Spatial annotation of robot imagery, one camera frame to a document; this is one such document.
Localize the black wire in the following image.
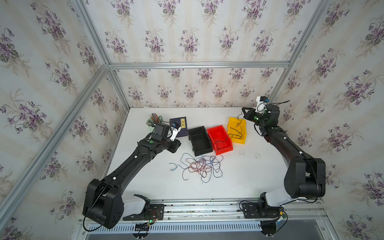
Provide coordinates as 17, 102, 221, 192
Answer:
214, 115, 245, 144

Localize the red plastic bin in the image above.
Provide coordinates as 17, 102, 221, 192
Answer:
207, 125, 233, 155

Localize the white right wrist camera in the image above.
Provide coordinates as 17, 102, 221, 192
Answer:
256, 96, 270, 113

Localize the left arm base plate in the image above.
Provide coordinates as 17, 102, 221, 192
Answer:
123, 204, 165, 221

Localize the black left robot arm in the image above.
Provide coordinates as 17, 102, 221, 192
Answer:
83, 123, 182, 229

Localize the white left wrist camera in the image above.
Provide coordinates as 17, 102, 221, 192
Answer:
169, 127, 182, 142

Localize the aluminium rail frame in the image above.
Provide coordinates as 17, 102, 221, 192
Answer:
113, 199, 329, 224

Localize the white ventilation grille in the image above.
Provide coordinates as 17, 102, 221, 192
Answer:
88, 221, 262, 234

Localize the black plastic bin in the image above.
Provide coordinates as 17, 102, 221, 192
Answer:
188, 126, 213, 157

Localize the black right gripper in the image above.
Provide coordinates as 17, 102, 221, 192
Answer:
241, 105, 267, 128

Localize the dark blue book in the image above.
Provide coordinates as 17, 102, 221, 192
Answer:
170, 117, 188, 138

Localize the coloured pencils bundle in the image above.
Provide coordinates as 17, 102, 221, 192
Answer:
146, 113, 164, 128

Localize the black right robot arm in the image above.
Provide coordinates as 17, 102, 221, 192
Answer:
242, 104, 326, 210

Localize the yellow plastic bin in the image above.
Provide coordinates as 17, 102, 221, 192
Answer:
228, 118, 247, 145

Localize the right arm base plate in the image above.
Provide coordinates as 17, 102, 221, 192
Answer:
239, 201, 282, 219

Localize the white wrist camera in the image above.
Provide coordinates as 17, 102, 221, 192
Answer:
169, 127, 182, 142
256, 96, 270, 113

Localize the blue wire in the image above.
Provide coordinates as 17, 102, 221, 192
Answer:
169, 152, 225, 184

